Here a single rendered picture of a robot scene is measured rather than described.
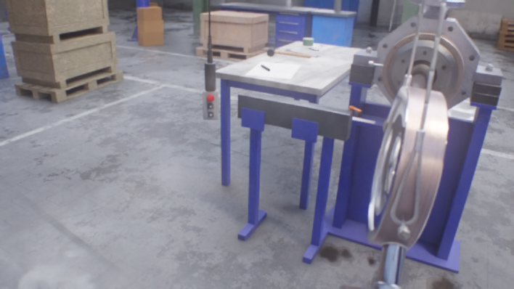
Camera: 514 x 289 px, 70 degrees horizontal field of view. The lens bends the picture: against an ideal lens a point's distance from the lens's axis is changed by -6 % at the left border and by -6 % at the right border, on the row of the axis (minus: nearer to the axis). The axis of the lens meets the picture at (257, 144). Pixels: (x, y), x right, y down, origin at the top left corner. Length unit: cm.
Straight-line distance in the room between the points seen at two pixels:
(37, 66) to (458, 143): 466
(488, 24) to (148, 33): 983
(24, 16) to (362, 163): 429
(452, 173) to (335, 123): 78
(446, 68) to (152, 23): 724
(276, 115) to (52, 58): 355
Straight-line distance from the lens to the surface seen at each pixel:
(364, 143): 235
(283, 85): 236
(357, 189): 249
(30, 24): 530
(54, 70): 511
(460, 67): 194
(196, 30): 991
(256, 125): 209
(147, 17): 850
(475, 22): 1347
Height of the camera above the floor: 149
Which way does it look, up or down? 24 degrees down
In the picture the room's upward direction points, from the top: 2 degrees clockwise
